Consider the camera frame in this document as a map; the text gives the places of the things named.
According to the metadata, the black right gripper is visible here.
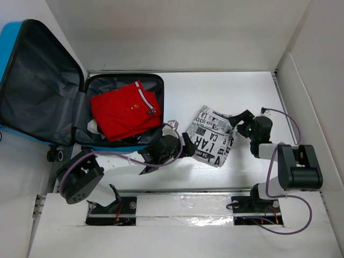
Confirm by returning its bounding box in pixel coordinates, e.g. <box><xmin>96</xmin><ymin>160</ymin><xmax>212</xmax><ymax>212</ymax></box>
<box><xmin>228</xmin><ymin>109</ymin><xmax>257</xmax><ymax>141</ymax></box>

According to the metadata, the newspaper print garment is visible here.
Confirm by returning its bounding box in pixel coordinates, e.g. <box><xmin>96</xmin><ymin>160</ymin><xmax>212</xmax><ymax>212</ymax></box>
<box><xmin>187</xmin><ymin>105</ymin><xmax>236</xmax><ymax>167</ymax></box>

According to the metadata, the red polo shirt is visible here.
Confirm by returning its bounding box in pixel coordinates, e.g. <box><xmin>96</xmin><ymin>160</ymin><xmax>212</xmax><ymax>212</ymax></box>
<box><xmin>90</xmin><ymin>80</ymin><xmax>162</xmax><ymax>133</ymax></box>

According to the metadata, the blue hard-shell suitcase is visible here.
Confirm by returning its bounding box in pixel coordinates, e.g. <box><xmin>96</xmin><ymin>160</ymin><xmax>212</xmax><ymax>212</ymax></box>
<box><xmin>1</xmin><ymin>19</ymin><xmax>164</xmax><ymax>161</ymax></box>

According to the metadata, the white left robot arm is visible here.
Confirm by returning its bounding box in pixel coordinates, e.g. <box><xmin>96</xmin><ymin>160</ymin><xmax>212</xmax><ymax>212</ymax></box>
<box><xmin>56</xmin><ymin>132</ymin><xmax>197</xmax><ymax>205</ymax></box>

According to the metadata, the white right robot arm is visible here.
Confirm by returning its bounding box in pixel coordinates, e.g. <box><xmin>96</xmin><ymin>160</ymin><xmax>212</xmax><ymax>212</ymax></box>
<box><xmin>228</xmin><ymin>110</ymin><xmax>323</xmax><ymax>211</ymax></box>

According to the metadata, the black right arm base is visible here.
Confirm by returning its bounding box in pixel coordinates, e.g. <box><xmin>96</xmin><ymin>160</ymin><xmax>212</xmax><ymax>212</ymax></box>
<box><xmin>226</xmin><ymin>196</ymin><xmax>284</xmax><ymax>226</ymax></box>

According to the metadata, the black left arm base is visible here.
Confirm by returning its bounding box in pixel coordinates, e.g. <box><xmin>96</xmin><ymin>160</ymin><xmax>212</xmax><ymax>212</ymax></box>
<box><xmin>85</xmin><ymin>196</ymin><xmax>137</xmax><ymax>226</ymax></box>

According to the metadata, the black and white striped garment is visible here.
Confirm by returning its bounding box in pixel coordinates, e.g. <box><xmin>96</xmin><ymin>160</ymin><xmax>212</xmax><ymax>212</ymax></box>
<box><xmin>87</xmin><ymin>119</ymin><xmax>143</xmax><ymax>141</ymax></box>

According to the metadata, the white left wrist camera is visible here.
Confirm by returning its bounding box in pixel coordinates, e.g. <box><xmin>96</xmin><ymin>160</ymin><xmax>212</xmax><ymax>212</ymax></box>
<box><xmin>167</xmin><ymin>119</ymin><xmax>179</xmax><ymax>131</ymax></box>

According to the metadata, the aluminium mounting rail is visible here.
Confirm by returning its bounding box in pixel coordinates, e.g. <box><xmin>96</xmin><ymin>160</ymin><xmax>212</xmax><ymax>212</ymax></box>
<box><xmin>118</xmin><ymin>189</ymin><xmax>250</xmax><ymax>194</ymax></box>

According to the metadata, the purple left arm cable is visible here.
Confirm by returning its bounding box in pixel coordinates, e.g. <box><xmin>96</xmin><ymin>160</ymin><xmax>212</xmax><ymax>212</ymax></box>
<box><xmin>59</xmin><ymin>122</ymin><xmax>185</xmax><ymax>224</ymax></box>

